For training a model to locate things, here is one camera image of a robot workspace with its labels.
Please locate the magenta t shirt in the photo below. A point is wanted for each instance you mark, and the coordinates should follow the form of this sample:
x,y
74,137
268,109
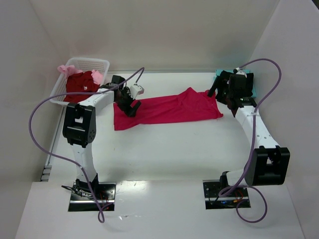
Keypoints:
x,y
187,106

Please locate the dark red t shirt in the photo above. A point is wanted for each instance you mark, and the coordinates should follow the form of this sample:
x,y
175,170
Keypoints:
x,y
83,83

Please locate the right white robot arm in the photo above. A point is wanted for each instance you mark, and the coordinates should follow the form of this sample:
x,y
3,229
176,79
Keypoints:
x,y
268,161

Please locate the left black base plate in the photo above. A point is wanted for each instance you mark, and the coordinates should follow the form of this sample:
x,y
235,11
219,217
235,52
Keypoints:
x,y
82,200

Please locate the light pink t shirt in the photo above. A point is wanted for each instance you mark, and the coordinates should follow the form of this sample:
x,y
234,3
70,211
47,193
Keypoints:
x,y
72,70

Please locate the metal table edge bracket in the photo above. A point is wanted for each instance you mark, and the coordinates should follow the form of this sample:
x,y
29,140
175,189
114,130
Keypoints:
x,y
46,173

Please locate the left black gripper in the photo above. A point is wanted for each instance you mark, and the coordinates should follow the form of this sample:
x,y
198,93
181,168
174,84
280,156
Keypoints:
x,y
129,104

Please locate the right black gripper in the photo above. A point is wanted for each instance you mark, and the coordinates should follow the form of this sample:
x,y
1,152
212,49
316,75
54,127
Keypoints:
x,y
222,89

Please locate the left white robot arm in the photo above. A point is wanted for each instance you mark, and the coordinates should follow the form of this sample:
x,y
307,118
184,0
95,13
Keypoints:
x,y
80,126

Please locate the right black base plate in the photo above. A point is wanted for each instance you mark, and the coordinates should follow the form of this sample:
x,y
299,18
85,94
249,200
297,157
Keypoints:
x,y
211,189

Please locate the teal folded t shirt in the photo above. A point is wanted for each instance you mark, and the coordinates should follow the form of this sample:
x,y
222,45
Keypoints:
x,y
218,72

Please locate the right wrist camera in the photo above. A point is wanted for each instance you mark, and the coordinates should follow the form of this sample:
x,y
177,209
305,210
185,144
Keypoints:
x,y
239,71

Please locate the black folded t shirt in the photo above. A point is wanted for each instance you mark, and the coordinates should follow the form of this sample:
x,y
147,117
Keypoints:
x,y
249,82

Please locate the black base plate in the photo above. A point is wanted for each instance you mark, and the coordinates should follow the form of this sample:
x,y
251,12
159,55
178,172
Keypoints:
x,y
82,200
211,189

